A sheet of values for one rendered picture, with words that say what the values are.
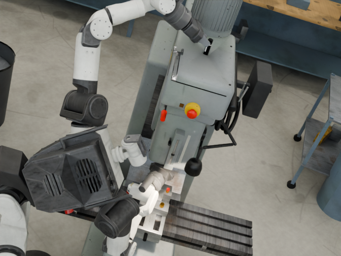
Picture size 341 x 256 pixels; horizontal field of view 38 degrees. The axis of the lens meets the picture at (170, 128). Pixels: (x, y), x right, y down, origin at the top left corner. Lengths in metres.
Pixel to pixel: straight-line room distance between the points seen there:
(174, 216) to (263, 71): 0.88
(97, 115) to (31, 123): 2.66
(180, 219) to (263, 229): 1.60
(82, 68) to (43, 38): 3.79
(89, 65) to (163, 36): 1.05
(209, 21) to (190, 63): 0.28
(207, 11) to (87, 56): 0.61
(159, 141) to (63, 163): 0.62
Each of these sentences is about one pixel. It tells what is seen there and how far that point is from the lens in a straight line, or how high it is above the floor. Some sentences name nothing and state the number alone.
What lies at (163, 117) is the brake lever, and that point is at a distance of 1.90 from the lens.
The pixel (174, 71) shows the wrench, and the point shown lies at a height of 1.90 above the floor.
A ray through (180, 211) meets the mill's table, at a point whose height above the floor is 0.92.
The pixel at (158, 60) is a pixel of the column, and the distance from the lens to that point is 2.53.
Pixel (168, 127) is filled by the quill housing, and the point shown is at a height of 1.54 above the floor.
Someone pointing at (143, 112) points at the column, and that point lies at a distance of 2.68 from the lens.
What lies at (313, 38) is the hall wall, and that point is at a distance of 6.76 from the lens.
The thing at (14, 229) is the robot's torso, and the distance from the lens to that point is 2.09.
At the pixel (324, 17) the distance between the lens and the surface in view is 5.92.
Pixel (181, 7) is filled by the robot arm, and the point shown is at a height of 2.07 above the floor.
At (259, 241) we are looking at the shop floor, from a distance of 4.04.
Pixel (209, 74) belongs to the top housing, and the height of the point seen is 1.89.
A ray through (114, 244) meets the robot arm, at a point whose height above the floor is 1.25.
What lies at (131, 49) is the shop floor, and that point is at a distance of 5.70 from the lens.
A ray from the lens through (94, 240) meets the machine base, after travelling 3.35.
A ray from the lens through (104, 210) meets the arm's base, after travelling 1.85.
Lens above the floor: 2.83
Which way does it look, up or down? 37 degrees down
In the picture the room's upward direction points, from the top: 19 degrees clockwise
